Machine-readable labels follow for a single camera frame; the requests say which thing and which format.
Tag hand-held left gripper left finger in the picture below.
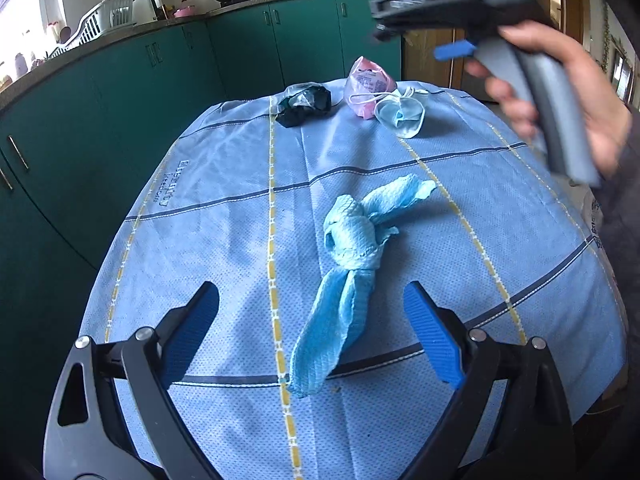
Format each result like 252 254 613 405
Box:
42 281 221 480

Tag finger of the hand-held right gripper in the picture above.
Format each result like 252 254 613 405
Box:
369 0 453 43

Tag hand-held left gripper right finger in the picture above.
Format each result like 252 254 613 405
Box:
402 281 576 480

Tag light blue cloth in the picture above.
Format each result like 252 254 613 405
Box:
287 173 437 398

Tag person's right hand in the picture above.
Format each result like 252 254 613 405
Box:
465 22 633 181

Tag wooden framed glass door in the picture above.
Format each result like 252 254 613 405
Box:
382 0 468 96

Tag small pink package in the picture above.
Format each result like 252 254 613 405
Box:
344 56 398 121

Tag blue face mask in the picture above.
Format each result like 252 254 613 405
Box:
375 87 427 139

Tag blue checked tablecloth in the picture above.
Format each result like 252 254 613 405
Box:
80 80 628 480

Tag black plastic bag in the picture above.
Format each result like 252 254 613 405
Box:
277 81 333 128

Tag green kitchen cabinets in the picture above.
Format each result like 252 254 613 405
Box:
0 0 403 461

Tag grey kitchen countertop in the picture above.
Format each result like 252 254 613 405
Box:
0 0 388 111

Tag white kitchen appliance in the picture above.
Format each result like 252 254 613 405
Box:
122 0 163 23

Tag white dish rack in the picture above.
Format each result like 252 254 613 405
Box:
47 0 137 58

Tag wooden doorway frame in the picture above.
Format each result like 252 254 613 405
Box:
522 0 591 48

